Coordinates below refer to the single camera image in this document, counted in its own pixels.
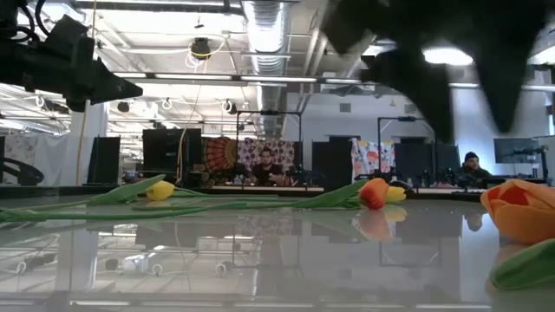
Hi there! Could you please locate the orange artificial tulip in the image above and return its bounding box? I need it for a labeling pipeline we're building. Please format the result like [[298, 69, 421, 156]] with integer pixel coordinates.
[[0, 177, 390, 223], [480, 179, 555, 292]]

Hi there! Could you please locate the person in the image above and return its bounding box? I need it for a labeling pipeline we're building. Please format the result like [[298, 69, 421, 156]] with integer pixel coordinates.
[[249, 146, 287, 186], [454, 151, 493, 188]]

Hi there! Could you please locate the black hanging ceiling device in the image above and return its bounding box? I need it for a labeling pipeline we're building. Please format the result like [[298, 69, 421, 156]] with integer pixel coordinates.
[[190, 37, 212, 61]]

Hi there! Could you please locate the narrow black panel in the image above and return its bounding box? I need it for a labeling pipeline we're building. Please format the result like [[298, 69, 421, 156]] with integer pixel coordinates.
[[88, 136, 121, 185]]

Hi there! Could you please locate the yellow hanging cable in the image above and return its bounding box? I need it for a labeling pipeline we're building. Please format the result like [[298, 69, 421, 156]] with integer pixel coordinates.
[[75, 102, 90, 186]]

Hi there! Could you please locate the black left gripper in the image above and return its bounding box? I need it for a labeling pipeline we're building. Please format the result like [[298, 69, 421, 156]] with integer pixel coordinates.
[[46, 36, 144, 113]]

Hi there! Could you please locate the white hanging sheet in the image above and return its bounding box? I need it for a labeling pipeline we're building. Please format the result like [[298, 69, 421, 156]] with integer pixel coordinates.
[[0, 132, 70, 185]]

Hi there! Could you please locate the dark computer monitor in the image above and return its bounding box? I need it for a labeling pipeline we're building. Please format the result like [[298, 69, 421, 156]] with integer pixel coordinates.
[[493, 137, 541, 165]]

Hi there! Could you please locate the black table frame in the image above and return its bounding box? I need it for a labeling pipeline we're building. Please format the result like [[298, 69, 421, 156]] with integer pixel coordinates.
[[0, 184, 555, 202]]

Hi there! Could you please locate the white flowered cloth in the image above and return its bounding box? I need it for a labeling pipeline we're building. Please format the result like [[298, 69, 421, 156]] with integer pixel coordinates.
[[350, 138, 396, 179]]

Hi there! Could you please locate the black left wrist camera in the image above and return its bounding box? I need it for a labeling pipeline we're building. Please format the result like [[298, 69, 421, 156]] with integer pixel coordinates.
[[42, 14, 95, 47]]

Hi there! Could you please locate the wide black panel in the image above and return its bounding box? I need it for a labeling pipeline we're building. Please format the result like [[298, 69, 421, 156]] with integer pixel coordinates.
[[141, 127, 203, 184]]

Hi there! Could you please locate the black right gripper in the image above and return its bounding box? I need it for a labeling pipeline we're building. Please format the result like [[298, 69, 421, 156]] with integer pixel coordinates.
[[323, 0, 555, 143]]

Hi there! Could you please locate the bright ceiling lamp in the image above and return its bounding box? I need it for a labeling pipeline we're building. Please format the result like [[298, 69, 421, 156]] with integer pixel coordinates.
[[422, 46, 474, 67]]

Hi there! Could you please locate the red and white patterned cloth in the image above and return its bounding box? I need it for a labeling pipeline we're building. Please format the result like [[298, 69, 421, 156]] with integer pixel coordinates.
[[237, 137, 298, 172]]

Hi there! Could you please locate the orange mandala cloth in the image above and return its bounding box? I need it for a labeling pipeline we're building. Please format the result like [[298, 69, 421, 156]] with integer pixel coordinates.
[[199, 136, 238, 175]]

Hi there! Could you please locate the silver ventilation duct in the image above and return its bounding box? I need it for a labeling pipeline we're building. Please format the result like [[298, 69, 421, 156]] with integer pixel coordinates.
[[241, 0, 288, 136]]

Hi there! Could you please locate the yellow artificial tulip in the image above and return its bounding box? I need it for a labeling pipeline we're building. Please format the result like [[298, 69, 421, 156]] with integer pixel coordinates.
[[0, 173, 176, 217], [173, 185, 408, 205]]

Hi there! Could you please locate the overhead light bar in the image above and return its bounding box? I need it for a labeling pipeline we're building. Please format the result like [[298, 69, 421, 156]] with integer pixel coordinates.
[[112, 71, 555, 93]]

